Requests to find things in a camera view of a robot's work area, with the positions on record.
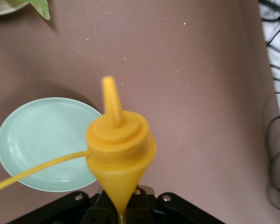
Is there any mint green plate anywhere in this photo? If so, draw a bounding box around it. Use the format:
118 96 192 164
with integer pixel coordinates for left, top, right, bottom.
0 97 104 193

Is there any beige plate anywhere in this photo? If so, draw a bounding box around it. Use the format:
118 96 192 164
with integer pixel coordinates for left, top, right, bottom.
0 0 30 17

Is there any long black looped cable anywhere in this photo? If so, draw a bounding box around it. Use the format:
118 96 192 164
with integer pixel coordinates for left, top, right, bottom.
265 112 280 217

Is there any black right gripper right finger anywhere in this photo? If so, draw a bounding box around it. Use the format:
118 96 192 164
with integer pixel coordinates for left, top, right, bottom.
127 185 224 224

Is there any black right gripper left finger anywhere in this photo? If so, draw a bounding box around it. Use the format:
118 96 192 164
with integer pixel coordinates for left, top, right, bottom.
6 190 119 224

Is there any yellow mustard squeeze bottle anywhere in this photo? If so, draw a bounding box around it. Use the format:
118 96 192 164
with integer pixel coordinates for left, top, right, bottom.
0 76 157 224

